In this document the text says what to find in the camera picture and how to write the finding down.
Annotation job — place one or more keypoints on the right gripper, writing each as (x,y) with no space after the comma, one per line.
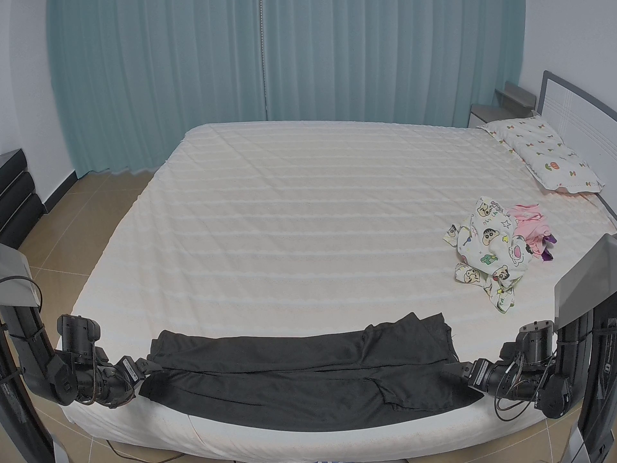
(484,376)

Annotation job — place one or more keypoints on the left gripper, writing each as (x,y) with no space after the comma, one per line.
(127,374)

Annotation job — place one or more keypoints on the black T-shirt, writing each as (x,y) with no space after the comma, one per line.
(289,379)

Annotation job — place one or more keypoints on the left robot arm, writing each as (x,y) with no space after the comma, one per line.
(43,369)

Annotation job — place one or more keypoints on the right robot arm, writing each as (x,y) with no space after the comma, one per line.
(573,345)

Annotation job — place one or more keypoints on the bed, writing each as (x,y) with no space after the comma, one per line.
(289,186)

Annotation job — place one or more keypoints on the white printed garment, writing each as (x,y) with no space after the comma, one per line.
(487,244)

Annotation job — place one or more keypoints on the purple garment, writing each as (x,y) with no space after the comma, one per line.
(547,253)

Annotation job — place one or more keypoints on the pink garment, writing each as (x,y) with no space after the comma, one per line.
(528,222)

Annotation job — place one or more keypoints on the black chest of drawers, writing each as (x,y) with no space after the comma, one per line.
(14,186)

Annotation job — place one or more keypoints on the white printed pillow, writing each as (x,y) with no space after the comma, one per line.
(544,155)

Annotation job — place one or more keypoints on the grey bedside table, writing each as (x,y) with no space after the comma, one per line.
(491,114)

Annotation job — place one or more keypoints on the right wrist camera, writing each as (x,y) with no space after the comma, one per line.
(507,351)

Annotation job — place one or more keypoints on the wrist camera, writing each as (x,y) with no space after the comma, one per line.
(95,333)
(507,351)

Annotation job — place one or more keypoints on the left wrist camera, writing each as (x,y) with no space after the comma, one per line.
(95,333)

